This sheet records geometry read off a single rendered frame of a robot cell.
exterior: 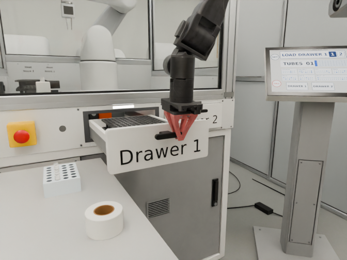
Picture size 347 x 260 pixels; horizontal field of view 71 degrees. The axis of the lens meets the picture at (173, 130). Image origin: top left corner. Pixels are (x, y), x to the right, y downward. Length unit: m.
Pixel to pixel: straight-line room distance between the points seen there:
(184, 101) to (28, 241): 0.41
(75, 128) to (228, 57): 0.72
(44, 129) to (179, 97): 0.50
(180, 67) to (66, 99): 0.46
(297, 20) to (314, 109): 1.23
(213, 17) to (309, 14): 1.87
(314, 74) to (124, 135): 1.01
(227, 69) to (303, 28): 1.35
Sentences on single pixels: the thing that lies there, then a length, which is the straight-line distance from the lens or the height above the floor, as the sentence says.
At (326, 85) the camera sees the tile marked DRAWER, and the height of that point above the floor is 1.01.
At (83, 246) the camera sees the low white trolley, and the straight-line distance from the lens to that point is 0.49.
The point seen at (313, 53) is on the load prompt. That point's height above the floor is 1.16.
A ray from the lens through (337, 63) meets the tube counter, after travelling 1.43.
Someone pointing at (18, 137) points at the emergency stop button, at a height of 0.88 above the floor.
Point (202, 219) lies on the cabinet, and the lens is 1.32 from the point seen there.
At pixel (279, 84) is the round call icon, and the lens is 1.28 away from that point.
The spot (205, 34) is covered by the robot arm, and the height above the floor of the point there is 1.14.
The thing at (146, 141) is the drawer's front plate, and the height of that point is 0.89.
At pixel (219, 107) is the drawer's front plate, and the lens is 1.13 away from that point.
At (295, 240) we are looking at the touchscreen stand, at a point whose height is 0.14.
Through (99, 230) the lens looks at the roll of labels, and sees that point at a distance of 0.48.
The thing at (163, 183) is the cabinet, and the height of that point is 0.58.
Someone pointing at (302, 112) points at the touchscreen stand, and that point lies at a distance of 1.39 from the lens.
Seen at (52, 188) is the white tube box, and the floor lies 0.78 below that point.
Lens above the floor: 1.05
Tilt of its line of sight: 12 degrees down
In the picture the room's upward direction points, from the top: straight up
